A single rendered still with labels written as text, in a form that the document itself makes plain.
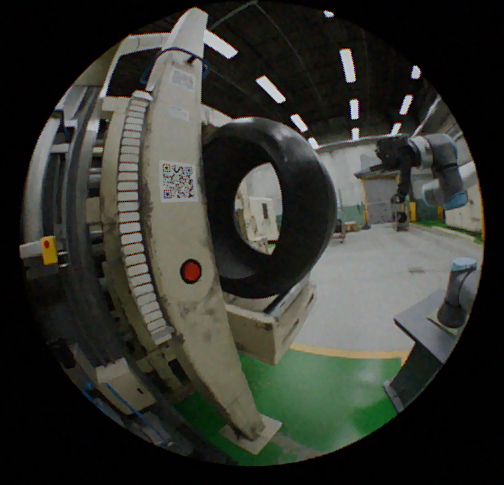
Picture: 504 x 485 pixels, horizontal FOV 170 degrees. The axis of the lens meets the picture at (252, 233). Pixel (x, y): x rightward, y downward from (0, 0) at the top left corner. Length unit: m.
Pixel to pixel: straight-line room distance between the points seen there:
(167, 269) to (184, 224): 0.08
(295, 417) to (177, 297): 1.06
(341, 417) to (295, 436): 0.28
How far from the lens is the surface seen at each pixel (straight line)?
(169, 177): 0.28
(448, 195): 0.55
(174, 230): 0.27
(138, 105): 0.36
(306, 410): 1.20
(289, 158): 0.33
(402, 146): 0.52
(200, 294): 0.30
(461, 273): 0.83
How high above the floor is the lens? 1.13
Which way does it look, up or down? 4 degrees down
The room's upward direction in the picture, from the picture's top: 8 degrees counter-clockwise
